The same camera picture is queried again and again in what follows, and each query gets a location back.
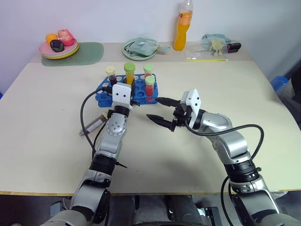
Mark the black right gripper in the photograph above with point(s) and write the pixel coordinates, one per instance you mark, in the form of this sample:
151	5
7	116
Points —
181	115

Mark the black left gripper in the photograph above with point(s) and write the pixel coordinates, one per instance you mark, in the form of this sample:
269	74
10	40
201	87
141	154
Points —
133	90

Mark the orange test tube green cap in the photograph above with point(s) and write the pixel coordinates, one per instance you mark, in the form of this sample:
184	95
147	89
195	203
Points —
129	74

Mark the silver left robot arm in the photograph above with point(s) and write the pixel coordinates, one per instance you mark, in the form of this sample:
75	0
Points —
113	128

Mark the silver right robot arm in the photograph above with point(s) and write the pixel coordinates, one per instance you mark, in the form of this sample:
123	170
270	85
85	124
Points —
235	143

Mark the blue test tube rack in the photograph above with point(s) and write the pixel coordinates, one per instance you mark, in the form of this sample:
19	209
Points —
141	90

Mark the red test tube green cap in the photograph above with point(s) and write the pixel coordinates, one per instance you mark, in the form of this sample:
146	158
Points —
149	90

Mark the dark red tube yellow cap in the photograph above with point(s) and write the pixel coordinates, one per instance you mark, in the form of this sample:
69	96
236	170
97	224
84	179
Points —
111	76

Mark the pale tube light green cap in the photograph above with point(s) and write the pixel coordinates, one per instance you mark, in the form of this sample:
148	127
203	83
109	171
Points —
148	70

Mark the dark red tube brown cap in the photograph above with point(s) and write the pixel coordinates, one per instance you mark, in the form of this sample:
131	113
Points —
95	123

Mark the light green plate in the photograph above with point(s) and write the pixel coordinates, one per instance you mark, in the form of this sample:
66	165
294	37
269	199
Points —
127	54

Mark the green place mat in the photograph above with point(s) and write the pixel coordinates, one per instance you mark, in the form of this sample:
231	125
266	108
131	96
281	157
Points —
91	53

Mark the light green pouch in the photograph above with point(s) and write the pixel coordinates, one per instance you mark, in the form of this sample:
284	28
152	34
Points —
143	46

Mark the light green spoon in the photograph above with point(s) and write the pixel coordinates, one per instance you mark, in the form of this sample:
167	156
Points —
164	48

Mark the stack of coloured plates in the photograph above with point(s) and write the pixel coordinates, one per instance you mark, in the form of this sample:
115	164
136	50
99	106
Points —
58	57

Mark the pink toy fruit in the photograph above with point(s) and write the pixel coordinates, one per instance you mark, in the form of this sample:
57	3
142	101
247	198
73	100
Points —
65	37

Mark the purple toy fruit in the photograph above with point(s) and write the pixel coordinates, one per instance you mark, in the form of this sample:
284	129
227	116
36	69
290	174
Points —
57	45

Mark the orange drink bottle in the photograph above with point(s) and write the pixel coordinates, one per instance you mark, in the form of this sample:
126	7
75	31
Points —
182	30

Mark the clear bag with yellow toy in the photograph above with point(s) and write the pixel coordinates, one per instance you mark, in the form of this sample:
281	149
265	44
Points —
216	46

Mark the teal cloth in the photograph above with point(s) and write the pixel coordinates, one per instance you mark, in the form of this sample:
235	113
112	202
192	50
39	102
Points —
211	35

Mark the pink plate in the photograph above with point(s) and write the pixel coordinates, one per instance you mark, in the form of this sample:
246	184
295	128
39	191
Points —
45	48

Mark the orange toy fruit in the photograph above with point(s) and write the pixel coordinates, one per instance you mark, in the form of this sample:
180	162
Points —
51	37

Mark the black and red tool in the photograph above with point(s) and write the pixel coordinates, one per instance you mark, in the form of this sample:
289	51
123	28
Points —
234	47

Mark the dark rounded shape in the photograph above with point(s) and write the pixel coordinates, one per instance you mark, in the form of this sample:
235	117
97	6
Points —
182	209

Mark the blue water jug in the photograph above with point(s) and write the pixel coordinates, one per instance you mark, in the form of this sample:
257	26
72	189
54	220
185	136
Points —
278	84

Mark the small grey box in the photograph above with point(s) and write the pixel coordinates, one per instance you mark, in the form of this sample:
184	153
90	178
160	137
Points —
56	208

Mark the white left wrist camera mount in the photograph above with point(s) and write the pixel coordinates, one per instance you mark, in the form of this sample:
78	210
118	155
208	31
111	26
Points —
121	94

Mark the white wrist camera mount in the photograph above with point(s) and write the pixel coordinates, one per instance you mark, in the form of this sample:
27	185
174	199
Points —
194	103
121	94

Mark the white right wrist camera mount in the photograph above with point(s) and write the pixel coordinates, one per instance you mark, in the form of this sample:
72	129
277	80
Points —
194	103

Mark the black metal bracket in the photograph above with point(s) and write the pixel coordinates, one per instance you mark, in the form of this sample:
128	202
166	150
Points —
210	214

